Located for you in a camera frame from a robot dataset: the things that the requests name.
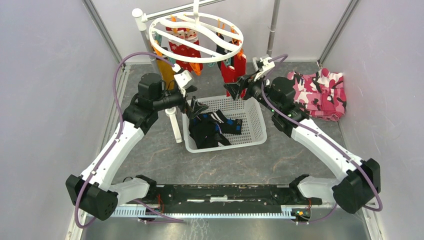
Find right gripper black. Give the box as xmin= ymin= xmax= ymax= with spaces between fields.
xmin=223 ymin=69 xmax=279 ymax=114

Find black sock white stripes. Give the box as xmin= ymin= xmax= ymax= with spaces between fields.
xmin=195 ymin=110 xmax=230 ymax=134

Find black sock blue accents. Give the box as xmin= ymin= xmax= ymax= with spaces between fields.
xmin=220 ymin=118 xmax=243 ymax=135

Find black ankle sock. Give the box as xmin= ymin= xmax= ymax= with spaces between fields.
xmin=216 ymin=32 xmax=228 ymax=55

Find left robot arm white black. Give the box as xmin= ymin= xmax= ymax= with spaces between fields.
xmin=65 ymin=70 xmax=207 ymax=221

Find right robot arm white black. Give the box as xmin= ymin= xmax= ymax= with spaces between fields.
xmin=224 ymin=75 xmax=383 ymax=214

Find white round sock hanger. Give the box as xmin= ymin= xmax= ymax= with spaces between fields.
xmin=138 ymin=0 xmax=244 ymax=64

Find mustard yellow striped sock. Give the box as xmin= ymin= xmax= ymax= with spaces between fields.
xmin=156 ymin=58 xmax=175 ymax=90

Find white plastic perforated basket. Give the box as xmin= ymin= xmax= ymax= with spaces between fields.
xmin=182 ymin=95 xmax=267 ymax=154

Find red snowflake christmas sock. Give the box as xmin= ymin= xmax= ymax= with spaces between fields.
xmin=165 ymin=27 xmax=203 ymax=76

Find pink camouflage garment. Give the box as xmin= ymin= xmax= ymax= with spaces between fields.
xmin=287 ymin=68 xmax=347 ymax=122

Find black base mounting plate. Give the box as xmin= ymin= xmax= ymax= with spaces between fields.
xmin=142 ymin=184 xmax=323 ymax=214

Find white metal drying rack stand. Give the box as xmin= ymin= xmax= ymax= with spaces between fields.
xmin=131 ymin=8 xmax=234 ymax=143

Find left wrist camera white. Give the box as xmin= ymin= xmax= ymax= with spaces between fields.
xmin=171 ymin=63 xmax=198 ymax=97

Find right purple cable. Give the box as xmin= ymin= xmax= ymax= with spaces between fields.
xmin=260 ymin=53 xmax=384 ymax=225

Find purple cable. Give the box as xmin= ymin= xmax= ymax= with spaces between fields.
xmin=260 ymin=53 xmax=384 ymax=225
xmin=74 ymin=51 xmax=178 ymax=229

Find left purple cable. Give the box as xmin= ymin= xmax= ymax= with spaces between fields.
xmin=74 ymin=51 xmax=178 ymax=229

